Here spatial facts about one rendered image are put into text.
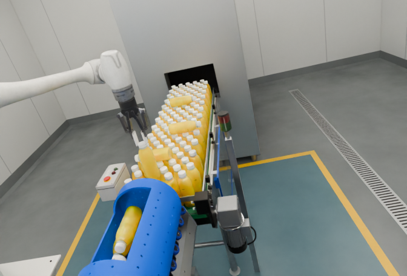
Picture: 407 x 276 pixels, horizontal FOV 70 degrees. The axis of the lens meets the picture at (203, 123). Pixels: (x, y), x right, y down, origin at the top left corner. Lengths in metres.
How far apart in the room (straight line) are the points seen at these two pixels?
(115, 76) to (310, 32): 4.71
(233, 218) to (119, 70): 0.92
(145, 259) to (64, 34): 5.14
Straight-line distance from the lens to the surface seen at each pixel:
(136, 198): 1.34
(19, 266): 1.59
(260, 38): 5.44
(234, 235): 1.68
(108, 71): 1.26
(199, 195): 1.45
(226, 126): 1.58
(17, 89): 1.18
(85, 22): 5.66
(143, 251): 1.02
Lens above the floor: 1.89
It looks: 25 degrees down
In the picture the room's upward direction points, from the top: 14 degrees counter-clockwise
